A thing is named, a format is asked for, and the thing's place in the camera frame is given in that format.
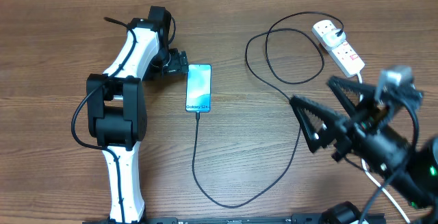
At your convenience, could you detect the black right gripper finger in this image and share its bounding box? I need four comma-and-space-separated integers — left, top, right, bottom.
289, 96, 346, 153
327, 76, 376, 114

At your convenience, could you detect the blue Samsung Galaxy phone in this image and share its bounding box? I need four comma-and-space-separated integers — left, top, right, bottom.
185, 64, 212, 112

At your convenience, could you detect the black USB charging cable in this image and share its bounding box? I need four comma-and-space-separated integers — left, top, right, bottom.
191, 11, 345, 209

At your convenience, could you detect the white power strip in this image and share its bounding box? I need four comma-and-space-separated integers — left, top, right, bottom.
311, 20, 365, 77

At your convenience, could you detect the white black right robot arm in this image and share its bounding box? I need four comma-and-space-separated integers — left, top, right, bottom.
289, 76, 437, 223

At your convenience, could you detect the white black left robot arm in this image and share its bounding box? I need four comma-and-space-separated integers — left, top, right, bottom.
71, 6, 189, 223

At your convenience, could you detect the white USB charger adapter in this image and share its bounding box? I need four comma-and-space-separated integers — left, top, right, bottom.
322, 31, 346, 49

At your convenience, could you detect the white power strip cord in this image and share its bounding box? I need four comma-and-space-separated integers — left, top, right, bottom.
355, 73, 413, 224

